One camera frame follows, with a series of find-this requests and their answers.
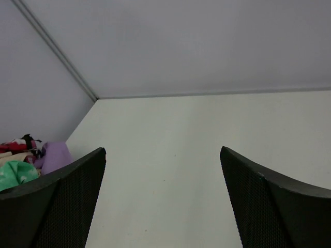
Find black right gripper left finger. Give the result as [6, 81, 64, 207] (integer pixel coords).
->
[1, 148, 106, 248]

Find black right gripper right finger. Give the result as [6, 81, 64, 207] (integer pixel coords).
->
[220, 146, 330, 247]

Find green tie-dye trousers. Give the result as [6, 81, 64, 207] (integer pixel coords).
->
[1, 161, 39, 191]

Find beige garment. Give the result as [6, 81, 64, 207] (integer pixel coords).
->
[0, 152, 33, 167]

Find purple trousers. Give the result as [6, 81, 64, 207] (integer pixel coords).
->
[34, 142, 73, 175]

